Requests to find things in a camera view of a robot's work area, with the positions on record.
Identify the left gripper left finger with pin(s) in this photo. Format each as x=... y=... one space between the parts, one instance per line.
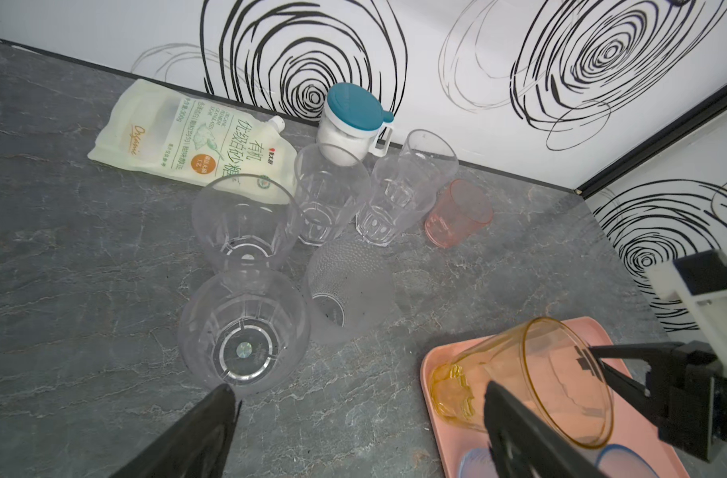
x=197 y=445

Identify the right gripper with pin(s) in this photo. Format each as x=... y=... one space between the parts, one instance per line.
x=698 y=400

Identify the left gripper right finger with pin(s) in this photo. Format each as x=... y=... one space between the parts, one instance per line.
x=522 y=445

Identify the amber glass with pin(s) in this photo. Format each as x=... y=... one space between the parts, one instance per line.
x=544 y=364

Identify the blue glass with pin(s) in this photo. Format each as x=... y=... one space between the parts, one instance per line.
x=618 y=461

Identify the clear faceted glass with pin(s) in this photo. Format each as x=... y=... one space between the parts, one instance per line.
x=332 y=187

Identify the clear tall glass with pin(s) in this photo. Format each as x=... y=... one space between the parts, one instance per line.
x=248 y=329

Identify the frosted textured glass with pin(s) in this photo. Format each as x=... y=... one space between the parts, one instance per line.
x=349 y=289

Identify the pink small glass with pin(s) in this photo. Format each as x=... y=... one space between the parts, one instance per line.
x=461 y=210

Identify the clear glass behind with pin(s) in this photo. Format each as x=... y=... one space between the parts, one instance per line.
x=429 y=158

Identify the organic sugar pouch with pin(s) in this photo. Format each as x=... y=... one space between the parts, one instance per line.
x=162 y=132

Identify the white cup teal lid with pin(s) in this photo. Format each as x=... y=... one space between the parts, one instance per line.
x=353 y=120

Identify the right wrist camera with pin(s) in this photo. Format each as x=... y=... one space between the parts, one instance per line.
x=699 y=281

